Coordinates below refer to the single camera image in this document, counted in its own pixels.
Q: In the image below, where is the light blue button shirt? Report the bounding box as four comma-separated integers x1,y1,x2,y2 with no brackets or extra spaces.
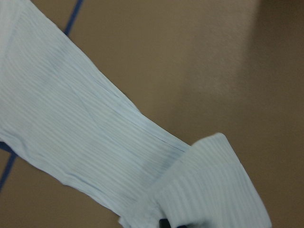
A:
0,0,272,228

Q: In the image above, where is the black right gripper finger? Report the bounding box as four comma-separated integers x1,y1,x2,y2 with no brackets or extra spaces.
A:
159,218,170,228

